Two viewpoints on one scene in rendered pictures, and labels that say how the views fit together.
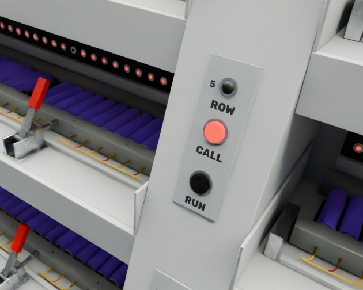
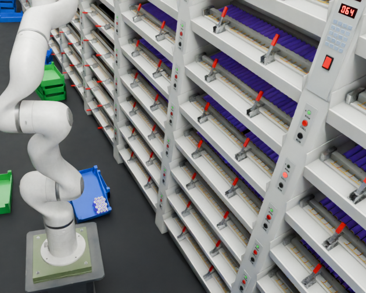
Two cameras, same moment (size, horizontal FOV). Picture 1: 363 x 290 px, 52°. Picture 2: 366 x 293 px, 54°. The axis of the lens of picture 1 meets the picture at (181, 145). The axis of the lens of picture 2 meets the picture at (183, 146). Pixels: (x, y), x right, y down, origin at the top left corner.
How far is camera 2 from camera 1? 0.90 m
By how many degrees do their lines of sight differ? 32
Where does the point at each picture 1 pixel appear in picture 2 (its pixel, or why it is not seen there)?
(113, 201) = (262, 181)
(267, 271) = (297, 210)
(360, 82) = (312, 175)
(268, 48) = (297, 161)
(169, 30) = (278, 147)
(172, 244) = (274, 197)
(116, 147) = (267, 163)
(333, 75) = (308, 172)
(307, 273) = (308, 213)
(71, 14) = (257, 131)
